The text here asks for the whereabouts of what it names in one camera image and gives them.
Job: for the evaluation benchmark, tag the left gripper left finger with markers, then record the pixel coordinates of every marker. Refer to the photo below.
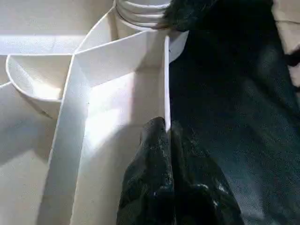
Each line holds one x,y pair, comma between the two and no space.
147,178

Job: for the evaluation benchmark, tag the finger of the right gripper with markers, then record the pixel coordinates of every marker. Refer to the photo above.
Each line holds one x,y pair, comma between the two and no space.
185,16

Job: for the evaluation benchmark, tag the white plastic table top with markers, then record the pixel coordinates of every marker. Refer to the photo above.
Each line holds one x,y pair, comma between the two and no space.
70,105

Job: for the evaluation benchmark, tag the black work mat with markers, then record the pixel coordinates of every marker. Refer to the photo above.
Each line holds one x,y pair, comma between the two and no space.
234,105

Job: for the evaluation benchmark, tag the black sock foot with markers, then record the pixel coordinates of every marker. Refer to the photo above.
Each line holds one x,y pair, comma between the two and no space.
293,57

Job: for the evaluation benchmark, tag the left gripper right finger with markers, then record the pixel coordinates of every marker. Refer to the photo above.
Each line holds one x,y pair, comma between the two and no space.
199,187

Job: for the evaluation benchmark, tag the white plastic table leg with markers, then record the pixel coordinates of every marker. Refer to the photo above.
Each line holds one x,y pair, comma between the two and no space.
140,11

